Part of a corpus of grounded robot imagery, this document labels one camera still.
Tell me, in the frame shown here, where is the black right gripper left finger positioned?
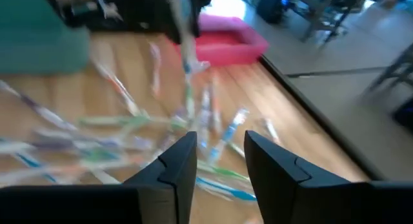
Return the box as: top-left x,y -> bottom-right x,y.
0,130 -> 197,224

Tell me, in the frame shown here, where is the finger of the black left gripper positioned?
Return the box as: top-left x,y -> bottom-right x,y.
192,10 -> 203,37
165,25 -> 183,45

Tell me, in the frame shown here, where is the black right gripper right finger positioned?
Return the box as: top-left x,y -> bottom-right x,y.
244,130 -> 413,224

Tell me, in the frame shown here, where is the blue white toothbrush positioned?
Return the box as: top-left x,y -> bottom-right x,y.
195,176 -> 258,203
197,87 -> 211,151
207,107 -> 250,164

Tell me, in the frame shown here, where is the pink plastic bin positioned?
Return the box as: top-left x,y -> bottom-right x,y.
174,13 -> 270,67

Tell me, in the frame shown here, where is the black box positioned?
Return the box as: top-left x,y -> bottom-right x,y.
256,0 -> 293,25

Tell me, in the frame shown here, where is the green plastic bin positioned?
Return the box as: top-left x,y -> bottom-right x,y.
0,0 -> 92,76

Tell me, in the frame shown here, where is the grey metal workshop table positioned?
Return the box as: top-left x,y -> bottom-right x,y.
288,0 -> 413,46

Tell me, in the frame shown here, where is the grey metal stand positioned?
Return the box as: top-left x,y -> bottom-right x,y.
361,45 -> 413,99

